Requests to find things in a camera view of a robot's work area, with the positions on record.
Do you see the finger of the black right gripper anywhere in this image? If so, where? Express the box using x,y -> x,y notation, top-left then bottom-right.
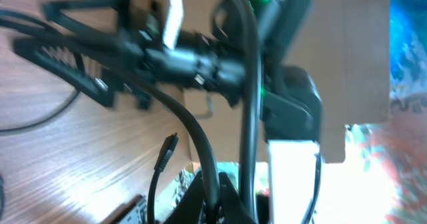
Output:
41,0 -> 131,31
13,39 -> 114,107

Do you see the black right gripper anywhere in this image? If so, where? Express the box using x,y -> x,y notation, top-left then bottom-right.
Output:
123,29 -> 246,101

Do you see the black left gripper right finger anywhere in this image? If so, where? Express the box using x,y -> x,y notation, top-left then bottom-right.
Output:
219,172 -> 256,224

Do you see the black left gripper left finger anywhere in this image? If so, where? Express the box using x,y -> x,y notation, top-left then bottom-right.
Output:
163,171 -> 204,224

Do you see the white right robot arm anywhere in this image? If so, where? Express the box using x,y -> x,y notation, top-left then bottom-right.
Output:
1,0 -> 322,223

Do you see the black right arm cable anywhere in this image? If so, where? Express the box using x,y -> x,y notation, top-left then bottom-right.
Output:
213,0 -> 264,224

